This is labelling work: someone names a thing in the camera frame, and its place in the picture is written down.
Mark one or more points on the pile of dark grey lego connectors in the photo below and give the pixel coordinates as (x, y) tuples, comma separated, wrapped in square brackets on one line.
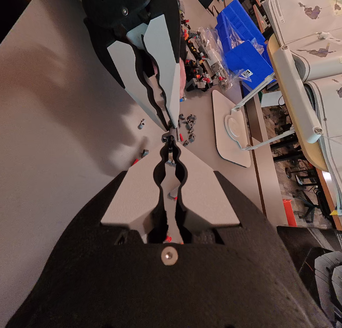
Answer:
[(191, 120)]

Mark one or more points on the open instruction book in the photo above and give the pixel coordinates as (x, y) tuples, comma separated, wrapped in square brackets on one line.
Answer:
[(294, 26)]

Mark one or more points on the light grey lego axle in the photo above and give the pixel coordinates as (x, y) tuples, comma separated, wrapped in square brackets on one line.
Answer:
[(177, 134)]

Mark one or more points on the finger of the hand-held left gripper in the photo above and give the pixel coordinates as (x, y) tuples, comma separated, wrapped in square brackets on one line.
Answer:
[(128, 71), (167, 66)]

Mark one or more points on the black office chair base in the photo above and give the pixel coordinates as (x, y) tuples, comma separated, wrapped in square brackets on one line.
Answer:
[(307, 205)]

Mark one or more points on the partly built lego car model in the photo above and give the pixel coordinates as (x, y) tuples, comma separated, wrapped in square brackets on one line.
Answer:
[(197, 79)]

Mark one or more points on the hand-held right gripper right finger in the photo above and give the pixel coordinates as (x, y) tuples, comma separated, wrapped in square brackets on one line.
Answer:
[(208, 199)]

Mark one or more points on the blue plastic bin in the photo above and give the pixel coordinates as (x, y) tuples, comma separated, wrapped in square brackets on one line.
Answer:
[(235, 15)]

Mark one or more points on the dark cardboard set box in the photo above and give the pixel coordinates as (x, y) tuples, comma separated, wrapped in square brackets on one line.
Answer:
[(307, 242)]

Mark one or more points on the red storage bin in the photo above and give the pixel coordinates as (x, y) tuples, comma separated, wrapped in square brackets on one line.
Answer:
[(290, 213)]

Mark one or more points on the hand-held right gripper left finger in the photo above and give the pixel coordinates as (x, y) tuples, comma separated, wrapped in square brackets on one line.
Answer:
[(131, 197)]

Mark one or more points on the small black lego pin connector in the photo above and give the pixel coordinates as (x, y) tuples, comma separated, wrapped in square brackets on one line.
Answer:
[(167, 140)]

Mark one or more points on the light grey lego axle connector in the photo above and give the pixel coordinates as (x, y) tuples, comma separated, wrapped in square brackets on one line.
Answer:
[(141, 123)]

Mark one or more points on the plastic bag of lego parts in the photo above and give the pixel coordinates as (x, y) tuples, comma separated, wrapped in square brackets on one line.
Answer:
[(211, 39)]

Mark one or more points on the person's left hand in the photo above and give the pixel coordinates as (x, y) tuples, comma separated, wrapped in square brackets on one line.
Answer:
[(182, 77)]

